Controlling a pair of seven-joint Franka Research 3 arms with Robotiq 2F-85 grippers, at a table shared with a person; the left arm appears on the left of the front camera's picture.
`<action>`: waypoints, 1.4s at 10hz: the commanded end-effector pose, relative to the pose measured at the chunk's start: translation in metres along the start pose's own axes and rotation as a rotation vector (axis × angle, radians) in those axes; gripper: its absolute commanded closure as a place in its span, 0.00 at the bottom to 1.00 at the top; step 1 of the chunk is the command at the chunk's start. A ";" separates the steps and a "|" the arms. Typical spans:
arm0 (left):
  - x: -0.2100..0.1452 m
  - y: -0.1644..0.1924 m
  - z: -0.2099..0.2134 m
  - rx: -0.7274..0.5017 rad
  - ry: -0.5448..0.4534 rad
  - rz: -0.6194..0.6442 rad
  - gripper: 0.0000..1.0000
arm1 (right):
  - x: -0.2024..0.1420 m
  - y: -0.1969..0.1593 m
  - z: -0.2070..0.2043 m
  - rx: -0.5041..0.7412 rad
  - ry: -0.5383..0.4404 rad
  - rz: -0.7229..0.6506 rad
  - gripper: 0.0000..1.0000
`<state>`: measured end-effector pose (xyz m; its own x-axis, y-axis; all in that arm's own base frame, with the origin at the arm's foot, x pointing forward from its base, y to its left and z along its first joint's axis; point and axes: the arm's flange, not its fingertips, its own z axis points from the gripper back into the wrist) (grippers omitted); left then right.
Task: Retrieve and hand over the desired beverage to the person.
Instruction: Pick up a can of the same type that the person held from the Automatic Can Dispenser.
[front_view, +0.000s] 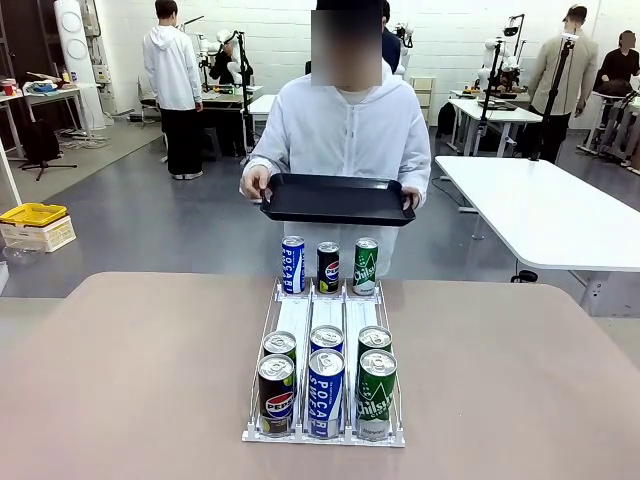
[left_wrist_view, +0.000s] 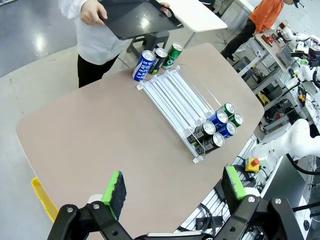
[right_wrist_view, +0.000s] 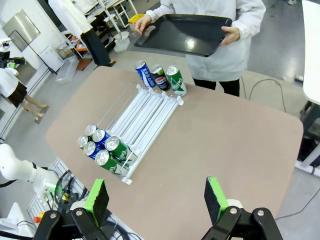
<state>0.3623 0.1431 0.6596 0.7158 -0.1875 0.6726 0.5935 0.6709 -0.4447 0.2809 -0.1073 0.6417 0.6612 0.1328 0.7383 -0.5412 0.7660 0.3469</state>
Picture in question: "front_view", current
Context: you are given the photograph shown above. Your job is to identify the person's right hand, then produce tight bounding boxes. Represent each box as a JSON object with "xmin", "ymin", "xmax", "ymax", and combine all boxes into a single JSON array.
[{"xmin": 239, "ymin": 166, "xmax": 274, "ymax": 201}]

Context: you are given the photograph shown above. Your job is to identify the black plastic serving tray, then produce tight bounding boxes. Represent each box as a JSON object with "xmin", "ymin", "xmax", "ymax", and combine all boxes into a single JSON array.
[{"xmin": 259, "ymin": 173, "xmax": 420, "ymax": 229}]

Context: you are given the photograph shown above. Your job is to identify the green Chilsung cider can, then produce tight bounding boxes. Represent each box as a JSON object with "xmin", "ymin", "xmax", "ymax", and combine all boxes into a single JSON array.
[
  {"xmin": 355, "ymin": 349, "xmax": 398, "ymax": 441},
  {"xmin": 352, "ymin": 237, "xmax": 379, "ymax": 297},
  {"xmin": 357, "ymin": 325, "xmax": 393, "ymax": 357}
]

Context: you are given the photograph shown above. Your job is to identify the blue Pocari Sweat can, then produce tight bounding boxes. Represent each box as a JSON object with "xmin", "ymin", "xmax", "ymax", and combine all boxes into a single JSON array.
[
  {"xmin": 309, "ymin": 325, "xmax": 345, "ymax": 355},
  {"xmin": 307, "ymin": 349, "xmax": 346, "ymax": 440},
  {"xmin": 281, "ymin": 235, "xmax": 306, "ymax": 295}
]

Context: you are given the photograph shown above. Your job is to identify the person's right forearm white sleeve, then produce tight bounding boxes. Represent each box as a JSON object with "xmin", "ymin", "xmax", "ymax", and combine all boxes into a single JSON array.
[{"xmin": 241, "ymin": 149, "xmax": 284, "ymax": 177}]

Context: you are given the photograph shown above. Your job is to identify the person's left forearm white sleeve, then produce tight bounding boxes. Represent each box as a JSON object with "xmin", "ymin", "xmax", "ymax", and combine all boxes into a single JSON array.
[{"xmin": 399, "ymin": 149, "xmax": 432, "ymax": 194}]

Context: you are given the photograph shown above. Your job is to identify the person in white zip hoodie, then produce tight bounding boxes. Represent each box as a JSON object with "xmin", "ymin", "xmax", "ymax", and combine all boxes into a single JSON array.
[{"xmin": 239, "ymin": 0, "xmax": 432, "ymax": 279}]

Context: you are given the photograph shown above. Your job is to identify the seated person black hair black top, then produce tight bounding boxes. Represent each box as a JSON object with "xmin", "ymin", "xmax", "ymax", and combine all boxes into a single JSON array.
[{"xmin": 208, "ymin": 38, "xmax": 254, "ymax": 87}]

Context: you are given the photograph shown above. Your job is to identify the standing person white hoodie black trousers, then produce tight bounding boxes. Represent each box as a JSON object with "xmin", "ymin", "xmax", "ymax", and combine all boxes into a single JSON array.
[{"xmin": 142, "ymin": 0, "xmax": 205, "ymax": 181}]

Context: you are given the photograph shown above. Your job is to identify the person in black top standing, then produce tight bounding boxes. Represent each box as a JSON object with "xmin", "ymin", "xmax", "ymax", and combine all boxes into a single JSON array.
[{"xmin": 382, "ymin": 0, "xmax": 404, "ymax": 76}]

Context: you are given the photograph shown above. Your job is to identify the person in beige jacket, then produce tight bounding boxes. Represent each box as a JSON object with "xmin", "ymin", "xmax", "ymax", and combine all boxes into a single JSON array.
[{"xmin": 528, "ymin": 4, "xmax": 600, "ymax": 164}]

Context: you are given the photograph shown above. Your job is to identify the seated person in black top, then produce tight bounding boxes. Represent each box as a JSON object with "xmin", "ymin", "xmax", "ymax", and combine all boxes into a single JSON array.
[{"xmin": 594, "ymin": 29, "xmax": 640, "ymax": 96}]

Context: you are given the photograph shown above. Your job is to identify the black light stand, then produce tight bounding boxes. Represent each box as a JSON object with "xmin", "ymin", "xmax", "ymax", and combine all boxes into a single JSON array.
[{"xmin": 234, "ymin": 29, "xmax": 254, "ymax": 166}]

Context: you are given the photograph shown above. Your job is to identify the black Pepsi can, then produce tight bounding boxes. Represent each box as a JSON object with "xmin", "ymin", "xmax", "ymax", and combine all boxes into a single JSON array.
[
  {"xmin": 257, "ymin": 353, "xmax": 296, "ymax": 439},
  {"xmin": 316, "ymin": 241, "xmax": 341, "ymax": 294},
  {"xmin": 262, "ymin": 330, "xmax": 298, "ymax": 364}
]

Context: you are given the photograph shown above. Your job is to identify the white background desk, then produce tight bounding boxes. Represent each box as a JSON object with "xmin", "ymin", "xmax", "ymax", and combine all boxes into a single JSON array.
[{"xmin": 447, "ymin": 97, "xmax": 544, "ymax": 156}]

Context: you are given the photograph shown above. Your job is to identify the large white table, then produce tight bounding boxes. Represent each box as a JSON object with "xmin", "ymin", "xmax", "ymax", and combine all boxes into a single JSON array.
[{"xmin": 433, "ymin": 155, "xmax": 640, "ymax": 319}]

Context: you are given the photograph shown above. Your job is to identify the white plastic crate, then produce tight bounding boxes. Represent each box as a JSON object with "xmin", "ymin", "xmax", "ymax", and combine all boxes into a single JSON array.
[{"xmin": 0, "ymin": 217, "xmax": 77, "ymax": 254}]

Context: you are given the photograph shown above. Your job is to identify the black tripod with bag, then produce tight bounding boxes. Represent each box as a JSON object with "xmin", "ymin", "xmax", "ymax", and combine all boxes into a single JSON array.
[{"xmin": 19, "ymin": 119, "xmax": 79, "ymax": 181}]

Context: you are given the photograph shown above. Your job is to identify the white tower air conditioner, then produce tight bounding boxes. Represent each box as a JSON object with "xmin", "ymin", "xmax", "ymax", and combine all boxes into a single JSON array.
[{"xmin": 53, "ymin": 0, "xmax": 107, "ymax": 132}]

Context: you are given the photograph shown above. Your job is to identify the cluttered white side table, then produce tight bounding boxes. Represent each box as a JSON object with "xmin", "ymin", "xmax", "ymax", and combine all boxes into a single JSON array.
[{"xmin": 22, "ymin": 82, "xmax": 101, "ymax": 139}]

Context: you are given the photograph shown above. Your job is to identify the yellow plastic crate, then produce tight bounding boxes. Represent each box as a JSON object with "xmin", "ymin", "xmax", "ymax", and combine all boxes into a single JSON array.
[{"xmin": 0, "ymin": 202, "xmax": 69, "ymax": 229}]

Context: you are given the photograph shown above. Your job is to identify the clear plastic bowl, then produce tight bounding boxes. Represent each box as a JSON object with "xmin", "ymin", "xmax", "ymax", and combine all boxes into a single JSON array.
[{"xmin": 2, "ymin": 242, "xmax": 44, "ymax": 266}]

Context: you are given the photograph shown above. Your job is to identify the white wire can dispenser rack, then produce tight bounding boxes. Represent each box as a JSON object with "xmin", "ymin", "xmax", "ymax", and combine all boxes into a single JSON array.
[{"xmin": 241, "ymin": 277, "xmax": 407, "ymax": 448}]

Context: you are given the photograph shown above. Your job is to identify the black camera stand pole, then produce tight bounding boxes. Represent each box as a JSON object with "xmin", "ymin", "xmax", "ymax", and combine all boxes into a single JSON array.
[{"xmin": 529, "ymin": 34, "xmax": 576, "ymax": 162}]

